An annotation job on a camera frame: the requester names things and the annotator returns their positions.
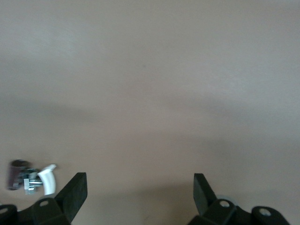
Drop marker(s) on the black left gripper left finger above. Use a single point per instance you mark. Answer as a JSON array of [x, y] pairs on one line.
[[68, 201]]

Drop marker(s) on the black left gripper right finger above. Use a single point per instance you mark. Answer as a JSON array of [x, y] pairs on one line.
[[205, 201]]

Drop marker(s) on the white curved pipe clamp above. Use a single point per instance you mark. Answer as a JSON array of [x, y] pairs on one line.
[[48, 180]]

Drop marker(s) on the chrome metal fitting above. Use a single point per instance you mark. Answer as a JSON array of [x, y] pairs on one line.
[[29, 185]]

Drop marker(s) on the brown cylinder part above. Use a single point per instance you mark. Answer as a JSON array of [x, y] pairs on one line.
[[11, 174]]

